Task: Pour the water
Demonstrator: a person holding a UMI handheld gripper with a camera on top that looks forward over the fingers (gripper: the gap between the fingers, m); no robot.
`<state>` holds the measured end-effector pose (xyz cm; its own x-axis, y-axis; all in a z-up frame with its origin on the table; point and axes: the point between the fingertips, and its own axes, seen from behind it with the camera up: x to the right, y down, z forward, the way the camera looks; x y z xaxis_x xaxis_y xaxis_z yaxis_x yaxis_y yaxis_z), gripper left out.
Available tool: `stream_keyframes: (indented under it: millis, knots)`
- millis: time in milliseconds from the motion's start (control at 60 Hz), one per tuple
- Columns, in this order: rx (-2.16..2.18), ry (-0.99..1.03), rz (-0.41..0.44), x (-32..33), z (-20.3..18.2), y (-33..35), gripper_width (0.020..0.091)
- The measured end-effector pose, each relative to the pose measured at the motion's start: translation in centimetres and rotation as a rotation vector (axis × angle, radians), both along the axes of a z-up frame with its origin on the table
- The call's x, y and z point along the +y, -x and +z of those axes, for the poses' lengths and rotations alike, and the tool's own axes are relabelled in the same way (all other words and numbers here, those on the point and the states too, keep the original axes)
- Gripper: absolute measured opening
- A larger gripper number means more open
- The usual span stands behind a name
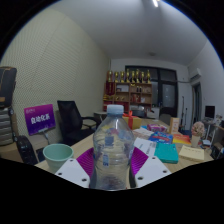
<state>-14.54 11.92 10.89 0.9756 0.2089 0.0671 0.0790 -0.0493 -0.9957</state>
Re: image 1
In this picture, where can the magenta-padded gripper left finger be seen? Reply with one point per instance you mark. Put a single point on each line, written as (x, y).
(73, 170)

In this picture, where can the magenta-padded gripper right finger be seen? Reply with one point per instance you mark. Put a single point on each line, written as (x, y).
(150, 170)

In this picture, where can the clear plastic water bottle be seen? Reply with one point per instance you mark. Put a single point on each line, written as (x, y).
(113, 150)

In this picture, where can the pale green cup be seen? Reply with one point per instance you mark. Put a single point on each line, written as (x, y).
(56, 156)

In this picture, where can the white printed booklet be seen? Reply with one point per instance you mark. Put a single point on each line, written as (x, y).
(145, 146)

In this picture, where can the teal book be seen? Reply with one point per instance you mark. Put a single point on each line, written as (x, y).
(166, 152)

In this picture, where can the blue colourful book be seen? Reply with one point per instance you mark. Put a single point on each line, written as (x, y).
(160, 137)

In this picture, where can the pink packet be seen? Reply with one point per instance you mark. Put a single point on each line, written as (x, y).
(156, 127)

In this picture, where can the orange book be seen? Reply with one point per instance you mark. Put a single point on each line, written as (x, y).
(181, 139)

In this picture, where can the large yellow notepad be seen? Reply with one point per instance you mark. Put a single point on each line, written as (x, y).
(191, 153)

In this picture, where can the black office chair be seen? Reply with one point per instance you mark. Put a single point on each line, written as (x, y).
(70, 120)

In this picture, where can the orange carton box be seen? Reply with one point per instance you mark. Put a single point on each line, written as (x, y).
(174, 126)

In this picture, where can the yellow gift box red ribbon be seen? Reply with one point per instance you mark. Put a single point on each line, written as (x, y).
(135, 121)

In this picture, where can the purple sign board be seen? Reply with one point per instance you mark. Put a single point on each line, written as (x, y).
(40, 119)

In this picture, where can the pink flower bouquet in cup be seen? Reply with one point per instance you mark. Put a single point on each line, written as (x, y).
(198, 130)

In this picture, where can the cluttered side desk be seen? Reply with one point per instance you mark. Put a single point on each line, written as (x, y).
(216, 133)

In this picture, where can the wooden shelf unit with trophies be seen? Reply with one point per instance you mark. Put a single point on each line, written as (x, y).
(133, 93)

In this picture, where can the silver ribbed suitcase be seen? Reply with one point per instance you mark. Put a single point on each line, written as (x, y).
(6, 126)

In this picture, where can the black computer monitor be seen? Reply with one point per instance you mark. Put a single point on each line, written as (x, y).
(210, 112)

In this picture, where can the dark grey case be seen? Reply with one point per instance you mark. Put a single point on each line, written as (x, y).
(7, 86)

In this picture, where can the ceiling tube light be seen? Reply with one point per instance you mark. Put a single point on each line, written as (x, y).
(155, 3)

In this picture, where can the white wall air conditioner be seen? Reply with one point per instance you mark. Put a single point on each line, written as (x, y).
(195, 74)

